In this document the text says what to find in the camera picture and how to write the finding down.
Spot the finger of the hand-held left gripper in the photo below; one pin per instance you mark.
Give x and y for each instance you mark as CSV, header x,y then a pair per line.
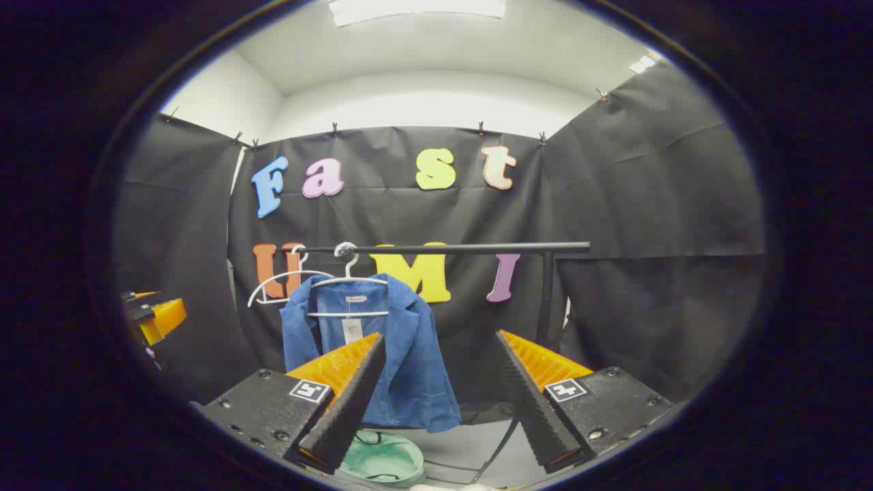
x,y
164,320
140,295

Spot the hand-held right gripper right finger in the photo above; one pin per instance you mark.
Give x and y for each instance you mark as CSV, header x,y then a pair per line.
x,y
539,416

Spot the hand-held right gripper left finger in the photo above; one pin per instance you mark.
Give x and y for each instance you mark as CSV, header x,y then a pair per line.
x,y
344,409

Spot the green laundry hamper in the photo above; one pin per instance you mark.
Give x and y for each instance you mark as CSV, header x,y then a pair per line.
x,y
382,460

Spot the white clothes hanger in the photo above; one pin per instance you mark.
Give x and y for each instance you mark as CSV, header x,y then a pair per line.
x,y
341,314
297,272

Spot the black clothes rack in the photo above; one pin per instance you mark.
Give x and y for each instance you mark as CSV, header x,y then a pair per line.
x,y
477,249

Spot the silver tape wrap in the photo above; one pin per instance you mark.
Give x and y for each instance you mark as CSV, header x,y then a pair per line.
x,y
345,249

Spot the black backdrop cloth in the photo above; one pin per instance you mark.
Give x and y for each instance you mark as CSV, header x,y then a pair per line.
x,y
648,204

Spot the small ceiling light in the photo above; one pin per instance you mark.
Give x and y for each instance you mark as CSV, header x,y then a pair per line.
x,y
642,64

